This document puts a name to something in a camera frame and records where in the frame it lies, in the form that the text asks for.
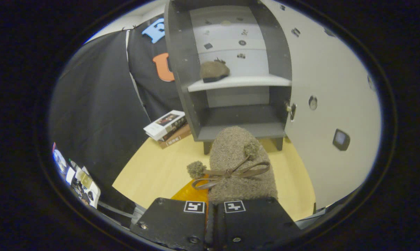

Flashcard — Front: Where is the colourful clutter pile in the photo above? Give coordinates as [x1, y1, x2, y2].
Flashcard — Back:
[52, 141, 102, 209]

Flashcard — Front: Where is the brown fuzzy shoe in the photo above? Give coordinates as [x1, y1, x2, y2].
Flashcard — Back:
[199, 58, 231, 83]
[186, 125, 278, 205]

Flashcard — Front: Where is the beige shoe cabinet door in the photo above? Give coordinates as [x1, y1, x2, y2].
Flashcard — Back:
[259, 0, 383, 212]

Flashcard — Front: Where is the black backdrop cloth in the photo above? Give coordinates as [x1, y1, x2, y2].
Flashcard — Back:
[49, 14, 184, 217]

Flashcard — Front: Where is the grey shoe cabinet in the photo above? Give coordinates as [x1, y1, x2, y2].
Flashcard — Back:
[164, 0, 293, 155]

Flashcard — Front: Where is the brown book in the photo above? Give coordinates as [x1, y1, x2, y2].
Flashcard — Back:
[158, 123, 192, 150]

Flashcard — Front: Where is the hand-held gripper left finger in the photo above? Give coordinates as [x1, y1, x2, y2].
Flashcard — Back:
[130, 179, 214, 251]

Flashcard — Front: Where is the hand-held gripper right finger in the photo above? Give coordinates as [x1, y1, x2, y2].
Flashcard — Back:
[213, 197, 301, 251]

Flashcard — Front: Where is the white book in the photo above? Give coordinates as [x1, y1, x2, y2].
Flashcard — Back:
[143, 110, 187, 142]

